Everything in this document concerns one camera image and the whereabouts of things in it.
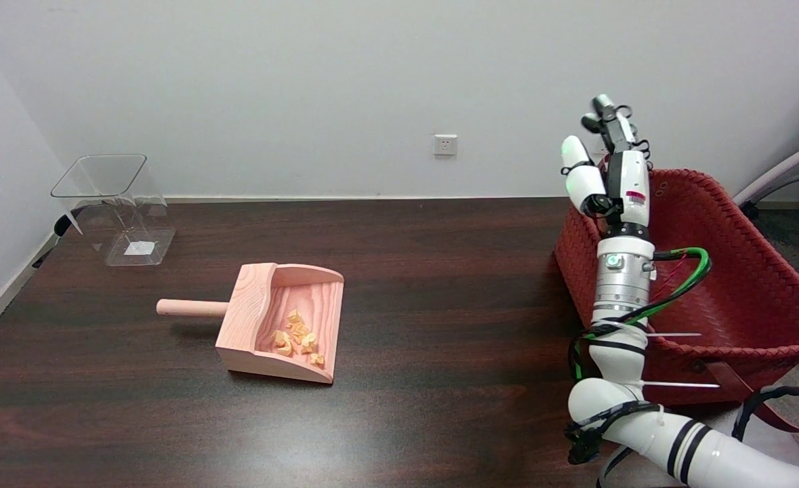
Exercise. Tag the white zip tie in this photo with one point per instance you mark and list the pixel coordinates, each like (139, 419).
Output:
(677, 334)
(684, 385)

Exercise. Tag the white label sticker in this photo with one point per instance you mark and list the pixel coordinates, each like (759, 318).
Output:
(139, 248)

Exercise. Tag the reddish brown woven basket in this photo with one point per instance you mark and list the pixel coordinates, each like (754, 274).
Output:
(745, 298)

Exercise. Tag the white wall socket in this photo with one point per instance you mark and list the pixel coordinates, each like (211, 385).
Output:
(445, 144)

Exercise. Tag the black curved tube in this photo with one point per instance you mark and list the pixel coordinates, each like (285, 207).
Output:
(789, 177)

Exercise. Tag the crumpled yellow paper scrap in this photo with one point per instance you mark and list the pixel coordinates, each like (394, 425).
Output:
(316, 360)
(279, 337)
(284, 350)
(309, 341)
(299, 331)
(295, 316)

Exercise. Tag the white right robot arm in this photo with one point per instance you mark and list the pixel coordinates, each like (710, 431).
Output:
(619, 285)

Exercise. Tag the white curved tube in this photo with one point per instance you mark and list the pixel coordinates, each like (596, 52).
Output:
(785, 166)

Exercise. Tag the clear plastic bin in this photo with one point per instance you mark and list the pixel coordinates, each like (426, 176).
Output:
(135, 203)

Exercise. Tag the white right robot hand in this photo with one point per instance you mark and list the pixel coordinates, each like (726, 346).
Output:
(633, 183)

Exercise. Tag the light wooden dustpan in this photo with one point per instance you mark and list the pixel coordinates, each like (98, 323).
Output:
(247, 305)

